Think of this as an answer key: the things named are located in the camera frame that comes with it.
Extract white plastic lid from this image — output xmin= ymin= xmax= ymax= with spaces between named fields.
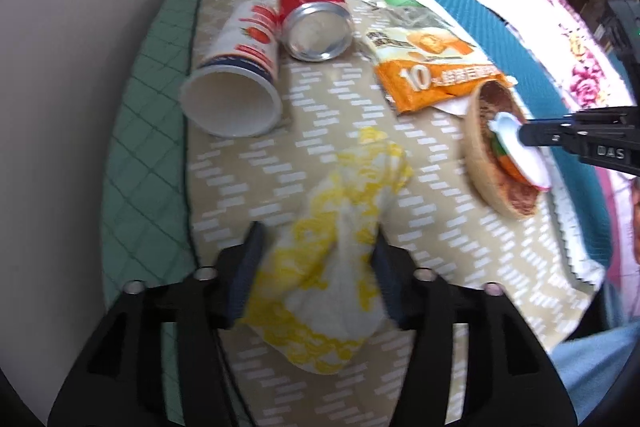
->
xmin=487 ymin=114 xmax=551 ymax=192

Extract pink floral quilt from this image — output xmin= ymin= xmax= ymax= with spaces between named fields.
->
xmin=462 ymin=0 xmax=640 ymax=108

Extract orange green snack bag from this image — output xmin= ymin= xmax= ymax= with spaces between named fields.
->
xmin=362 ymin=0 xmax=518 ymax=115

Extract yellow patterned paper napkin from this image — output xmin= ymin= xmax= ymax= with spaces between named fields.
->
xmin=240 ymin=127 xmax=413 ymax=375

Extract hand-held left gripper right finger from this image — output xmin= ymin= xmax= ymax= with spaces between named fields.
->
xmin=372 ymin=239 xmax=578 ymax=427

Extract beige teal patterned tablecloth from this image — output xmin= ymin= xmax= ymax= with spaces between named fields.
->
xmin=185 ymin=0 xmax=608 ymax=427

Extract white paper tissue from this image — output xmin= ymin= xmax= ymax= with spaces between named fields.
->
xmin=432 ymin=99 xmax=471 ymax=115

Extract red soda can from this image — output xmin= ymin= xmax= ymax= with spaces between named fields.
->
xmin=277 ymin=0 xmax=353 ymax=62

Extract person's light blue clothing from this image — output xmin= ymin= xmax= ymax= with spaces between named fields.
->
xmin=550 ymin=322 xmax=640 ymax=413

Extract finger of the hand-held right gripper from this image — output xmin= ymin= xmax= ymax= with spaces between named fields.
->
xmin=517 ymin=117 xmax=581 ymax=150

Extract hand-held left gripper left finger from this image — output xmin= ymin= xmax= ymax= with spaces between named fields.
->
xmin=47 ymin=221 xmax=268 ymax=427

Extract white strawberry paper cup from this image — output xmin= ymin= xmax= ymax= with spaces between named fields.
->
xmin=180 ymin=1 xmax=283 ymax=138

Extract green quilted cloth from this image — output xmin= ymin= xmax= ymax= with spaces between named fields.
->
xmin=102 ymin=0 xmax=241 ymax=427

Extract grey fabric partition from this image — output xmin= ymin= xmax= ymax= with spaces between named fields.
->
xmin=0 ymin=0 xmax=213 ymax=388

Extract pink white bedsheet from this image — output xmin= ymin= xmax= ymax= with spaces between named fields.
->
xmin=597 ymin=167 xmax=638 ymax=323

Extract person's right forearm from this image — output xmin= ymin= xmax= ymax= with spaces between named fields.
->
xmin=627 ymin=184 xmax=640 ymax=265

